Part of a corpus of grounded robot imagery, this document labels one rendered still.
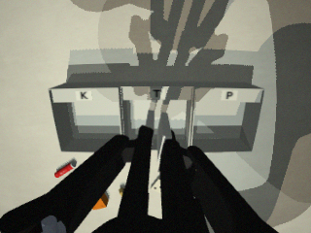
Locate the grey three-compartment bin rack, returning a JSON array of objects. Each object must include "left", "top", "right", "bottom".
[{"left": 48, "top": 82, "right": 265, "bottom": 153}]

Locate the white domino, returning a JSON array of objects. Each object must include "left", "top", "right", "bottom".
[{"left": 151, "top": 177, "right": 160, "bottom": 193}]

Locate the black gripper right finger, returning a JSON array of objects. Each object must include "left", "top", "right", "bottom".
[{"left": 157, "top": 112, "right": 279, "bottom": 233}]

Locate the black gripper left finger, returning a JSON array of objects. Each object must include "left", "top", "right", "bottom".
[{"left": 0, "top": 110, "right": 155, "bottom": 233}]

